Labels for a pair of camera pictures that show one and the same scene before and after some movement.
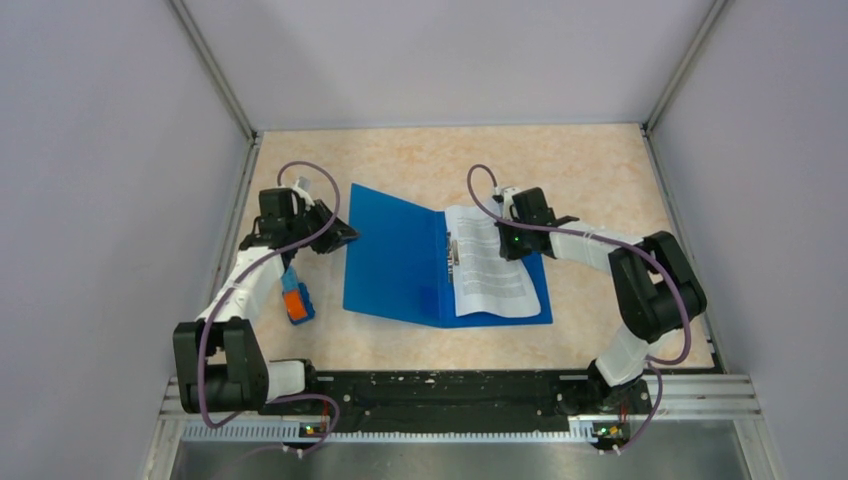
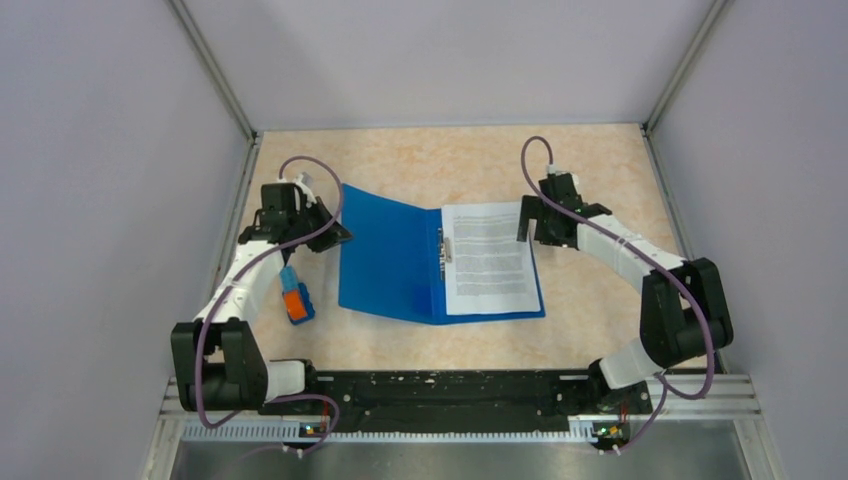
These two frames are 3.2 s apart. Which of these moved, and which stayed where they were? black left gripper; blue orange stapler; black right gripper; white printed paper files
Moved: black right gripper
Stayed: blue orange stapler; white printed paper files; black left gripper
